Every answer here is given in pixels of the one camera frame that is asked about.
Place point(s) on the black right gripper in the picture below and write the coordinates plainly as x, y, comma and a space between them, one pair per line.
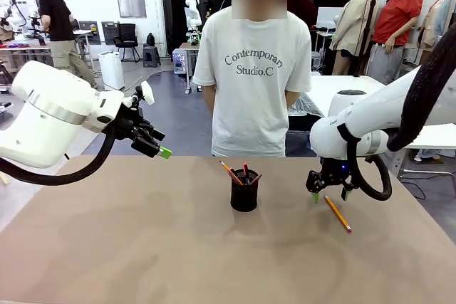
333, 174

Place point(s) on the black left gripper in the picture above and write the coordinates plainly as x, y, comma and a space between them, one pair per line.
130, 122

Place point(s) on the yellow pencil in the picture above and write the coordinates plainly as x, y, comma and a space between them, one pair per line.
337, 214
228, 170

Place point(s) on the mauve pencil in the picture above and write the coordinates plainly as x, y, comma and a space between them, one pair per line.
257, 178

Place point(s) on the red and black marker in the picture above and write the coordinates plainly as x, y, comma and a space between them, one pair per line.
246, 170

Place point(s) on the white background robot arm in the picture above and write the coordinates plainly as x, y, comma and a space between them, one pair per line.
192, 12

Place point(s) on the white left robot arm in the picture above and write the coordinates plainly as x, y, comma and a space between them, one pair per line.
46, 111

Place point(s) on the person's right forearm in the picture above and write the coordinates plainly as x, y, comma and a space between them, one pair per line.
208, 103

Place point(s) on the person's left forearm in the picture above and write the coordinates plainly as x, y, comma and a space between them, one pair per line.
293, 99

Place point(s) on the black mesh pen holder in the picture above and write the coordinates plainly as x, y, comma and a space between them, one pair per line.
244, 197

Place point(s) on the white air purifier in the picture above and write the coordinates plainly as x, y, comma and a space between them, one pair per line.
111, 70

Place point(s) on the computer case with coloured lights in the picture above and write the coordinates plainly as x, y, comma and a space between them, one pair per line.
179, 62

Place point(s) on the grey step stool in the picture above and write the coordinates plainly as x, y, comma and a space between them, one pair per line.
151, 55

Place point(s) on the clear plastic sheet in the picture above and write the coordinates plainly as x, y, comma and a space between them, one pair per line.
306, 104

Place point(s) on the wooden background desk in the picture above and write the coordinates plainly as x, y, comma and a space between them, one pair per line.
187, 47

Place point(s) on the person in white t-shirt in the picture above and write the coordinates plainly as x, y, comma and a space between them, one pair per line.
249, 111

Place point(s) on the small black bag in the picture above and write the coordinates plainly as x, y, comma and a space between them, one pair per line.
150, 39

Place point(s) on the black office chair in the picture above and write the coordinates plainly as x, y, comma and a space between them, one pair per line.
126, 38

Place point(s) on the grey cabinet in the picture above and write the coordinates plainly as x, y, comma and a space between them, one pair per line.
87, 31
109, 33

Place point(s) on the grey background desk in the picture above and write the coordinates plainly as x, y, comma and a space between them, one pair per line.
85, 33

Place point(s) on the white crate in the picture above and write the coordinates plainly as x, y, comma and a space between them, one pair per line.
316, 61

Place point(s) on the black tripod pole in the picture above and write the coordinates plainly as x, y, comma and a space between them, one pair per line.
367, 33

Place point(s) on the desk with white legs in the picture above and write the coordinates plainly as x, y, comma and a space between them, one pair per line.
25, 47

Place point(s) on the person black shirt khaki trousers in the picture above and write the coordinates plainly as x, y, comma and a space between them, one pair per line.
55, 15

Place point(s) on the mannequin in beige coat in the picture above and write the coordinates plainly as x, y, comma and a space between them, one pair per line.
352, 22

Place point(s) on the white board on stand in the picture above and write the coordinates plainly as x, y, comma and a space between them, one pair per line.
327, 17

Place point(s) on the mannequin with bucket hat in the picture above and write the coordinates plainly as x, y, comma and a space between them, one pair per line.
432, 22

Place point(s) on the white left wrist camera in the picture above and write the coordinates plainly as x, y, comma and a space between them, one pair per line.
147, 93

